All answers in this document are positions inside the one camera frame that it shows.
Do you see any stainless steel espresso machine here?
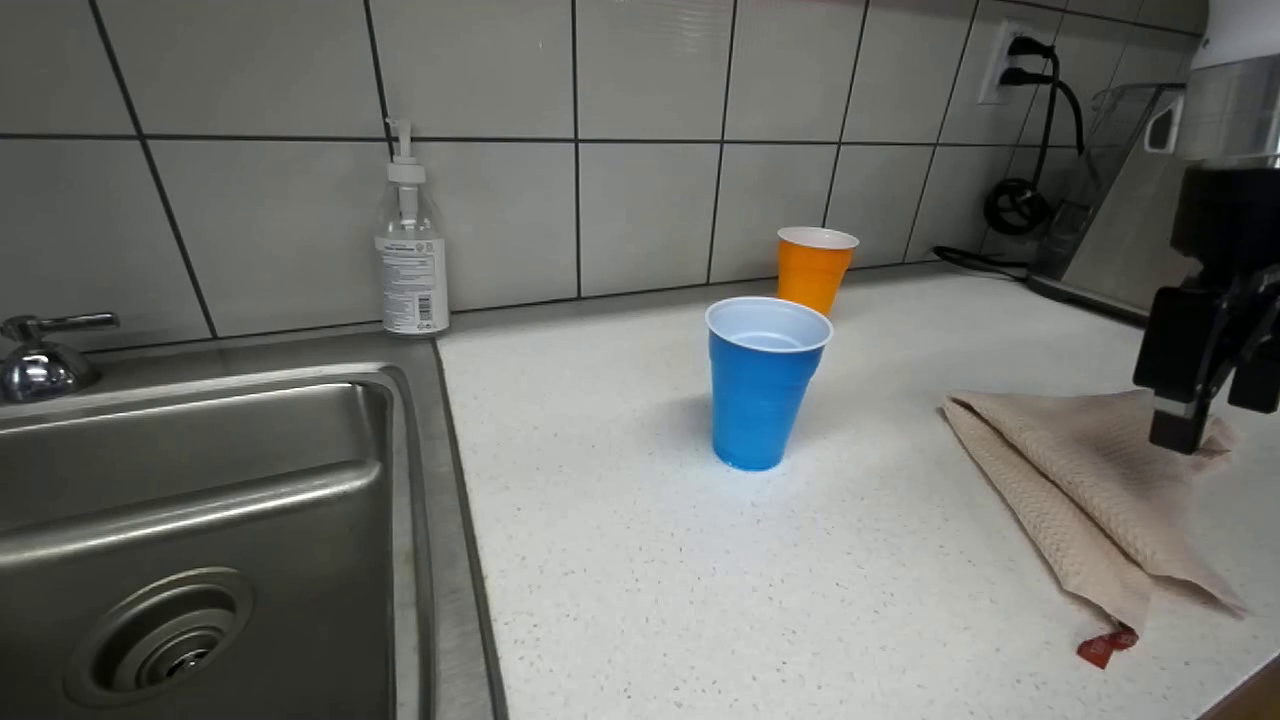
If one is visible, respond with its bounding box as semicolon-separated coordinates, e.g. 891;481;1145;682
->
1031;56;1280;331

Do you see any chrome faucet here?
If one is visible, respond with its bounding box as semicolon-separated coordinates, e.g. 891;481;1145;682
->
0;313;126;407

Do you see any clear pump soap bottle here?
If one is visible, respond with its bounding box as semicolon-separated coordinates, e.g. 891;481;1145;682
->
373;114;454;338

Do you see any stainless steel sink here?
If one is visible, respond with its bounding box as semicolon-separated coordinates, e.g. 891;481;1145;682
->
0;331;512;720

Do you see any beige cloth towel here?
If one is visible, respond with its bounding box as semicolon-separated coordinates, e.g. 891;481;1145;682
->
937;386;1253;670

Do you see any orange plastic cup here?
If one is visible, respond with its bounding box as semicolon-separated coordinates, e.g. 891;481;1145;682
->
773;225;866;320

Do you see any blue plastic cup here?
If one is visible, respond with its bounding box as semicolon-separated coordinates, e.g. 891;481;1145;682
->
702;293;835;475

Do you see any black power cable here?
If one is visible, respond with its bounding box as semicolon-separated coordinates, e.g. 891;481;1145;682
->
931;30;1093;270

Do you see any white wall outlet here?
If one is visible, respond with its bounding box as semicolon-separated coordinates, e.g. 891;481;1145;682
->
978;16;1063;106

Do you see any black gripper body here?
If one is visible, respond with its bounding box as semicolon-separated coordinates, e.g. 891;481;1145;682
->
1170;155;1280;304

